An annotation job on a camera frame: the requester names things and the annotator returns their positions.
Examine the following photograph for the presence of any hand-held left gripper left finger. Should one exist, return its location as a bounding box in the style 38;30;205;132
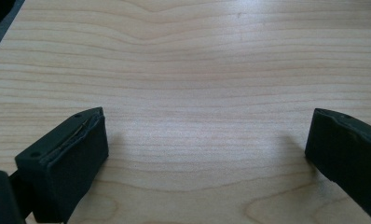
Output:
14;106;110;224

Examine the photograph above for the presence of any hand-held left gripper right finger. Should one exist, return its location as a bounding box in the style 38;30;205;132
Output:
304;107;371;224

